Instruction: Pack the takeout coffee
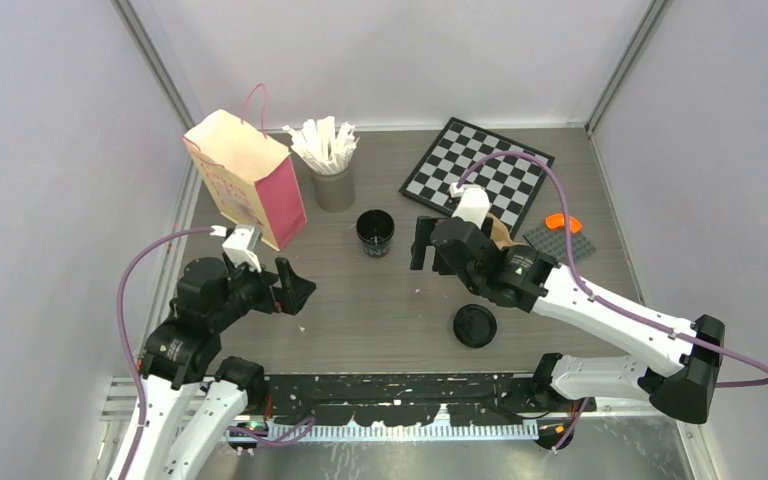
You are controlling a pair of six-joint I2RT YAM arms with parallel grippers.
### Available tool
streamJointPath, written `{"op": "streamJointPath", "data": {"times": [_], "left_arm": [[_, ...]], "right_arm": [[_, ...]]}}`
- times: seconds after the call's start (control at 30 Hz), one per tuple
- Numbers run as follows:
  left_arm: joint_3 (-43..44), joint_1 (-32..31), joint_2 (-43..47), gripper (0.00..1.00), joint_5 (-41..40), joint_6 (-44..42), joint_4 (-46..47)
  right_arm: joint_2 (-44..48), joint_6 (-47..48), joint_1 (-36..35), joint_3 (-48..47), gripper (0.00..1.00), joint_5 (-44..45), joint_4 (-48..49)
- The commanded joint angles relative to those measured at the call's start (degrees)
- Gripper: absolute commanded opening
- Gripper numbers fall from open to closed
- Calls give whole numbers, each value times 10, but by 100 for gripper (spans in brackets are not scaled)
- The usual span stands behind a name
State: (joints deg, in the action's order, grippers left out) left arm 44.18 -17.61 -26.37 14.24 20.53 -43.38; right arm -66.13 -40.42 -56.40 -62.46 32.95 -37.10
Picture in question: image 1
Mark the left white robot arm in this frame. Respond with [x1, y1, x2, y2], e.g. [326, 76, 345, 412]
[108, 257, 316, 479]

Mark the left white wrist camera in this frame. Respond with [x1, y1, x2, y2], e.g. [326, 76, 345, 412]
[222, 224, 262, 273]

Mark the brown cardboard cup carrier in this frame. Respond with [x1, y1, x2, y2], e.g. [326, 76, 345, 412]
[487, 213, 517, 250]

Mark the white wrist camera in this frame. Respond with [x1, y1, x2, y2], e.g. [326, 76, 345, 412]
[222, 224, 262, 273]
[449, 183, 491, 228]

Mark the orange curved plastic piece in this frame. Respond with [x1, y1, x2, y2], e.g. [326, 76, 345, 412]
[544, 213, 583, 234]

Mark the black coffee cup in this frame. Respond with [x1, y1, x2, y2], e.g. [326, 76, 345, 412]
[355, 209, 395, 258]

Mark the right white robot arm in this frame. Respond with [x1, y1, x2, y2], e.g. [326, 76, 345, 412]
[410, 216, 722, 424]

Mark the black coffee cup lid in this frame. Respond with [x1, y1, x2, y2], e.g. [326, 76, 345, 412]
[453, 304, 498, 349]

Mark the bundle of white wrapped straws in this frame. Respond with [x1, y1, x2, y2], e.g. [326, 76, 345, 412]
[282, 116, 358, 176]

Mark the grey cylindrical straw holder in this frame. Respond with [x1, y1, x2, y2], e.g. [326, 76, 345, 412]
[311, 166, 356, 213]

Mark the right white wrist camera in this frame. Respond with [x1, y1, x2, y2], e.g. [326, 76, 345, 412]
[449, 183, 491, 228]

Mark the grey studded building baseplate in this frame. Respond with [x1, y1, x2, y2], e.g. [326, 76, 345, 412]
[523, 225, 596, 264]

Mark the black and white chessboard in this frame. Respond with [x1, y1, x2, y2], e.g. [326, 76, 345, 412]
[399, 117, 554, 233]

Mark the pink and cream paper bag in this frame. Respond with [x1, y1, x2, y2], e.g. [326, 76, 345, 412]
[182, 109, 307, 251]

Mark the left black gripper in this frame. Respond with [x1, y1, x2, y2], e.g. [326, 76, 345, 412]
[212, 251, 315, 328]

